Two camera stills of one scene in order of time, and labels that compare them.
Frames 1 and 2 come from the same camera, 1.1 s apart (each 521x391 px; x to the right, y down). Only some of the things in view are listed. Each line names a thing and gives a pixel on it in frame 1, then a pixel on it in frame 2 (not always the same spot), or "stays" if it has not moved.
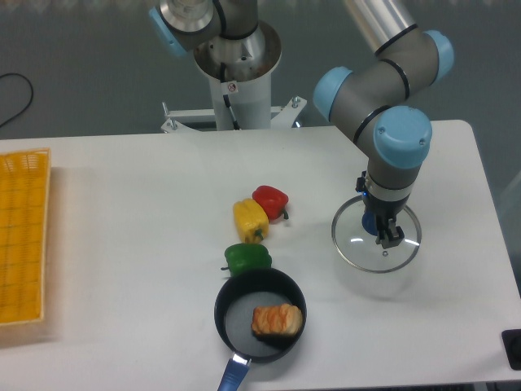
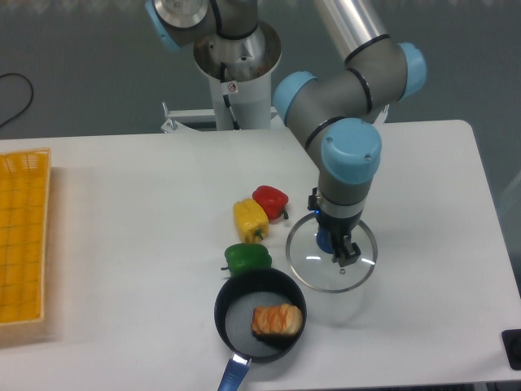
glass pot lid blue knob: [358, 248] -> [309, 254]
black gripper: [384, 210] -> [345, 252]
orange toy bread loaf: [285, 318] stays
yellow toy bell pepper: [251, 220] stays
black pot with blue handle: [258, 314] stays
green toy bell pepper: [245, 257] stays
